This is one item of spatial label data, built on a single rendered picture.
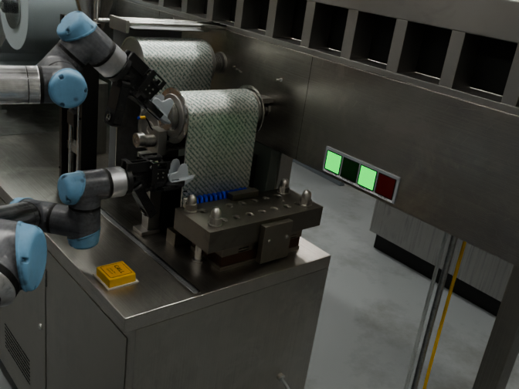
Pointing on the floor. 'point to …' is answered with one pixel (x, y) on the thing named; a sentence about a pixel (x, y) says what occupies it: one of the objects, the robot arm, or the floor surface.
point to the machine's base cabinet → (160, 339)
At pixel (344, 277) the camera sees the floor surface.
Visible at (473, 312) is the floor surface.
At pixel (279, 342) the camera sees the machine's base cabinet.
